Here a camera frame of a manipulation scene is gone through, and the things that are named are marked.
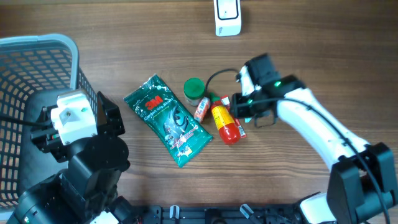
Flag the red sauce bottle yellow label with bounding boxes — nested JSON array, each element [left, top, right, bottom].
[[210, 92, 241, 145]]

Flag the small orange snack packet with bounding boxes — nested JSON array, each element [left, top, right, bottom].
[[194, 97, 211, 123]]

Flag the grey plastic mesh basket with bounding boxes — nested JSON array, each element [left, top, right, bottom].
[[1, 34, 97, 222]]

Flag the green lid jar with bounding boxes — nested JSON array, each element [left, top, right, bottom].
[[183, 78, 205, 106]]

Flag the green 3M gloves packet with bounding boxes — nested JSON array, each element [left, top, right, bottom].
[[124, 74, 213, 167]]

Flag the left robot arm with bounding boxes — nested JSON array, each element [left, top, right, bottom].
[[8, 90, 130, 224]]

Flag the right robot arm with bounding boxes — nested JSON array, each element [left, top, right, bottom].
[[231, 54, 397, 223]]

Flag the white barcode scanner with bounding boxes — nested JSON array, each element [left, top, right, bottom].
[[213, 0, 242, 37]]

